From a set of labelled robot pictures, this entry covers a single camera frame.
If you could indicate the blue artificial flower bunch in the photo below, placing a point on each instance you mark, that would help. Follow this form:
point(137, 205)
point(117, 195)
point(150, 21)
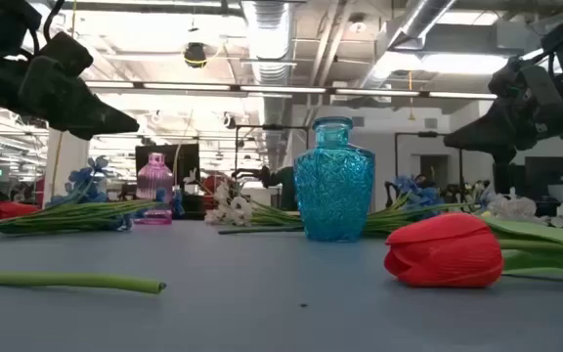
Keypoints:
point(416, 195)
point(66, 215)

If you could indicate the black background robot arm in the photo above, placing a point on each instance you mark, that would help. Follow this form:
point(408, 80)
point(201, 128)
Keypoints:
point(249, 173)

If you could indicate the red artificial tulip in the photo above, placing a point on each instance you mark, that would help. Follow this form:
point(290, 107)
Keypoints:
point(10, 210)
point(443, 251)

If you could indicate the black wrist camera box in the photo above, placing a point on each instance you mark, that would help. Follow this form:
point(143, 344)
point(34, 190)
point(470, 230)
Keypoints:
point(521, 78)
point(66, 54)

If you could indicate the long ceiling light strip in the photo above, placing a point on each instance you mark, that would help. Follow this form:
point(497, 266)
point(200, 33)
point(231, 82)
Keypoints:
point(281, 89)

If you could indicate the black desk with monitors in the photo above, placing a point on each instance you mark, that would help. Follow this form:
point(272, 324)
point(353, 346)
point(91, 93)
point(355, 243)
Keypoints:
point(545, 176)

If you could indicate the blue cut-glass vase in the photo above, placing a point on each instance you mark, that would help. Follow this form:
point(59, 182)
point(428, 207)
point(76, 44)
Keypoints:
point(334, 195)

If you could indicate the black metal frame stand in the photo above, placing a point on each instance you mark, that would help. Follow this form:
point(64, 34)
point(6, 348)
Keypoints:
point(428, 134)

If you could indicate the silver ribbed ventilation duct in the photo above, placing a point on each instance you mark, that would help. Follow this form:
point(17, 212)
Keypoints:
point(268, 39)

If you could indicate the silver smooth ventilation duct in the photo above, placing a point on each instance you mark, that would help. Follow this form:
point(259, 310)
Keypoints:
point(408, 29)

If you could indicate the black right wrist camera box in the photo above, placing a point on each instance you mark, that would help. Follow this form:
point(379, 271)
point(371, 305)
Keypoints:
point(521, 78)

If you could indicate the pink ribbed glass vase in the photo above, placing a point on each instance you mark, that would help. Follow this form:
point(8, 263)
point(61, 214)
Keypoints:
point(154, 178)

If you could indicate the yellow artificial tulip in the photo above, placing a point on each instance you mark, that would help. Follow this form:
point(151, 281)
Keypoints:
point(66, 279)

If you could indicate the red background flowers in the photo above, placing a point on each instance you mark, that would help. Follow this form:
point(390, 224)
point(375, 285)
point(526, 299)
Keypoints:
point(210, 185)

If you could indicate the white artificial flower bunch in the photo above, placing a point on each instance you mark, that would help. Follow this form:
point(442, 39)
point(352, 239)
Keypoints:
point(516, 209)
point(235, 207)

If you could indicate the white square pillar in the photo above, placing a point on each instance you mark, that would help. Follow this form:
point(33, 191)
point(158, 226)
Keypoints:
point(73, 161)

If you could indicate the black dome ceiling camera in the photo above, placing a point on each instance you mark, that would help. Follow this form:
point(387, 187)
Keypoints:
point(195, 54)

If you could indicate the person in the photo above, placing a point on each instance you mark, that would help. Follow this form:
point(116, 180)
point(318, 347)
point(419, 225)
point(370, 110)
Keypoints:
point(286, 188)

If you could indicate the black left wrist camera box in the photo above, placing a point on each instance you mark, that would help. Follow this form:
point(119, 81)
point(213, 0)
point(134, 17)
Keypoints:
point(66, 54)

